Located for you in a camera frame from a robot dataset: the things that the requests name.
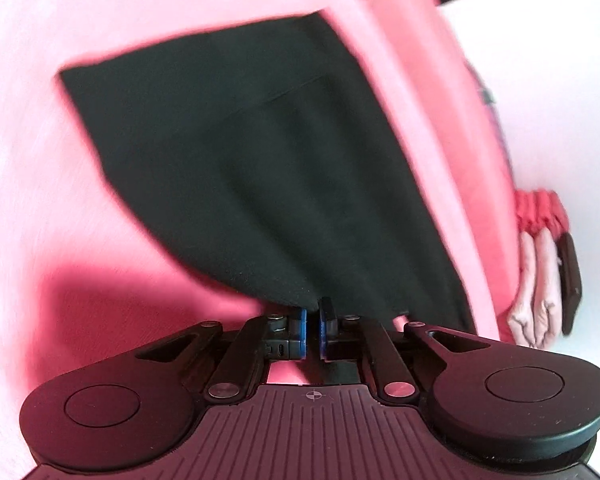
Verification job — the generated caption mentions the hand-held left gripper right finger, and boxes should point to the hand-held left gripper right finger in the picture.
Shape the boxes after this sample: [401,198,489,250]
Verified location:
[318,297,487,404]

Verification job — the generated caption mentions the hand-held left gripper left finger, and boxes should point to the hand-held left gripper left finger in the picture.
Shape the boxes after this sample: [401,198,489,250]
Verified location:
[136,306,309,404]

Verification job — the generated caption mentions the black pants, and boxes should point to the black pants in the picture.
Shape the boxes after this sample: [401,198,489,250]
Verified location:
[59,11,477,336]

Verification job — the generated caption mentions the pale pink folded cloth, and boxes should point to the pale pink folded cloth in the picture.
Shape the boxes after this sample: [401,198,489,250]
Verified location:
[507,229,563,350]

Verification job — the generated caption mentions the red gathered cloth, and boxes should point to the red gathered cloth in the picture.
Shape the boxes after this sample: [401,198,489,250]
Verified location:
[515,187,570,237]

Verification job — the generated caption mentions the dark brown flat case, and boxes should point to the dark brown flat case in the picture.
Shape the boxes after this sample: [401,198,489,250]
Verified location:
[556,232,584,337]

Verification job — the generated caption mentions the pink blanket covered table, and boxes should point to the pink blanket covered table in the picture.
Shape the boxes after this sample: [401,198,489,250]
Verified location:
[0,0,523,413]

